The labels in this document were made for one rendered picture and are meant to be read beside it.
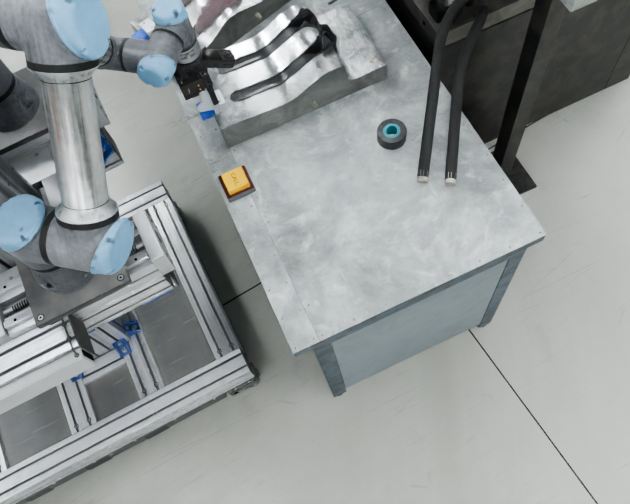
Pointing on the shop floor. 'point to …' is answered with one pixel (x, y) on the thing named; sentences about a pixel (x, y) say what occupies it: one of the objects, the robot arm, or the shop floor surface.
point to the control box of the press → (534, 58)
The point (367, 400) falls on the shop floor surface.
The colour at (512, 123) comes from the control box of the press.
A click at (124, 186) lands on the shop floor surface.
